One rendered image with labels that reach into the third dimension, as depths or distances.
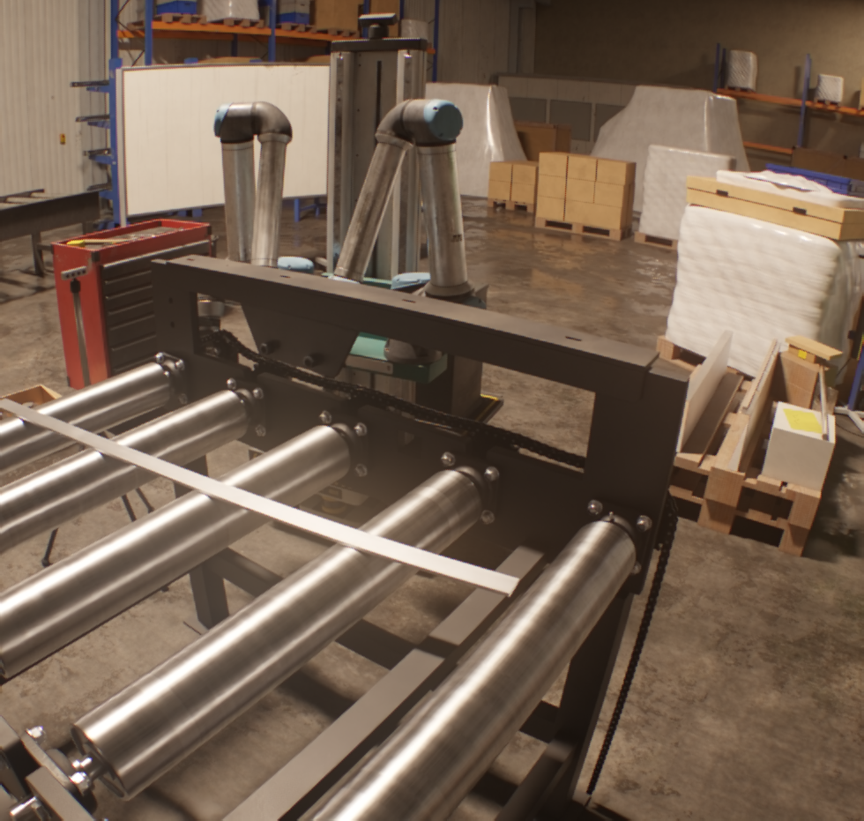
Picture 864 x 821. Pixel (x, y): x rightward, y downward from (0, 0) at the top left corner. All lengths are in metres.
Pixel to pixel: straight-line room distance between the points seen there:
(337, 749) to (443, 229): 1.49
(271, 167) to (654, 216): 7.56
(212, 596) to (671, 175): 8.09
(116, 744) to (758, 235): 4.10
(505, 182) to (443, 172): 9.32
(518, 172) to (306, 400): 9.84
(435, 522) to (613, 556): 0.29
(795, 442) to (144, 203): 4.91
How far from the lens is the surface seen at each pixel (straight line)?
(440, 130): 1.95
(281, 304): 1.50
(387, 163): 2.06
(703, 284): 4.63
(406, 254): 2.43
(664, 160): 9.35
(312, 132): 6.25
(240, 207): 2.42
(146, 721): 0.85
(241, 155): 2.37
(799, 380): 3.70
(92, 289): 3.43
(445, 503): 1.19
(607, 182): 9.42
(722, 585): 2.70
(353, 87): 2.52
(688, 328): 4.71
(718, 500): 2.92
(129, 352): 3.53
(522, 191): 11.21
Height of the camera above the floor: 1.53
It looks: 24 degrees down
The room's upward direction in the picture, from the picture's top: 2 degrees clockwise
